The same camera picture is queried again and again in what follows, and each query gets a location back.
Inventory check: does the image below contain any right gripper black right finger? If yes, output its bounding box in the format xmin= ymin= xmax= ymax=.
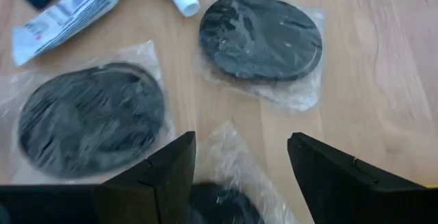
xmin=287 ymin=132 xmax=438 ymax=224

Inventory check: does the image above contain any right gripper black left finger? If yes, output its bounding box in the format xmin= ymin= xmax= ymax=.
xmin=92 ymin=131 xmax=197 ymax=224

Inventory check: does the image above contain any black oval pad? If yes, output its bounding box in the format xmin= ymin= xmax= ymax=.
xmin=193 ymin=0 xmax=326 ymax=114
xmin=186 ymin=121 xmax=298 ymax=224

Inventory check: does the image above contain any clear plastic bag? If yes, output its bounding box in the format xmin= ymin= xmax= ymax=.
xmin=0 ymin=40 xmax=177 ymax=186

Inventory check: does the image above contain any white toothpaste tube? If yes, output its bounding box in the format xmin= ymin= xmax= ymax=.
xmin=11 ymin=0 xmax=135 ymax=67

